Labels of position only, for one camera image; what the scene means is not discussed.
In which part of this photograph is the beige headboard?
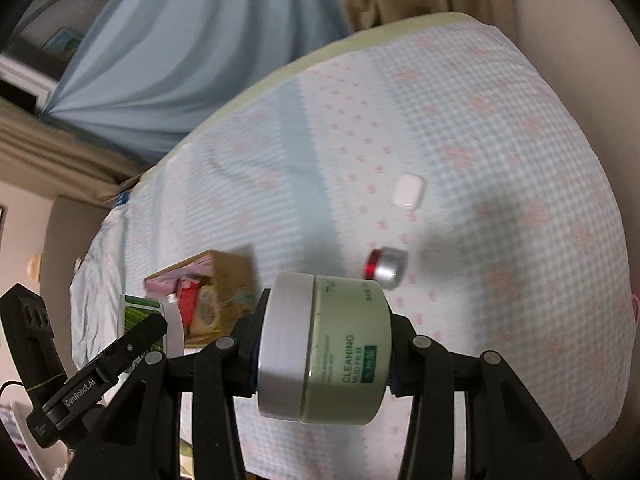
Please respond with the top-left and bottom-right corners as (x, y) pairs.
(47, 195), (126, 376)

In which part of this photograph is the white earbuds case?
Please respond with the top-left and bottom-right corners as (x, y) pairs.
(391, 173), (427, 211)

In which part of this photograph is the red and silver jar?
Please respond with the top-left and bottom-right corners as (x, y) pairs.
(361, 246), (408, 291)

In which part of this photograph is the small red box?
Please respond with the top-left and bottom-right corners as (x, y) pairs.
(175, 280), (203, 328)

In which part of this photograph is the pale green jar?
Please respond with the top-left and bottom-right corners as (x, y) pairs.
(256, 272), (396, 427)

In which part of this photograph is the window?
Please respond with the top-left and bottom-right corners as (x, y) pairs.
(0, 0), (131, 111)

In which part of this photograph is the clear tape roll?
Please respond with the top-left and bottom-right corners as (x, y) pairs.
(192, 285), (226, 336)

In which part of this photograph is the light blue hanging cloth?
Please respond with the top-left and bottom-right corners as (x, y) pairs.
(15, 0), (351, 161)

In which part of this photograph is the checked floral bedsheet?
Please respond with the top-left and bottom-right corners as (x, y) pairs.
(70, 10), (636, 480)

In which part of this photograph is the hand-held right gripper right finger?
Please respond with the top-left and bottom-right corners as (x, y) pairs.
(387, 312), (586, 480)

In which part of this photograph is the white jar with green label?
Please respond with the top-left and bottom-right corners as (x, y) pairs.
(119, 294), (187, 358)

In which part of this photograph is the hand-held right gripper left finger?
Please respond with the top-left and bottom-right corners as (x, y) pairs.
(65, 305), (266, 480)

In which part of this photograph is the brown cardboard box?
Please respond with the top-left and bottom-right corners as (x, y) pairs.
(144, 245), (261, 348)

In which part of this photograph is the crumpled light blue quilt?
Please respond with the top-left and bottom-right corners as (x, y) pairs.
(70, 200), (151, 361)

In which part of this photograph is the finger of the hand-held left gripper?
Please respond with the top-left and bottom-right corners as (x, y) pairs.
(97, 315), (169, 377)

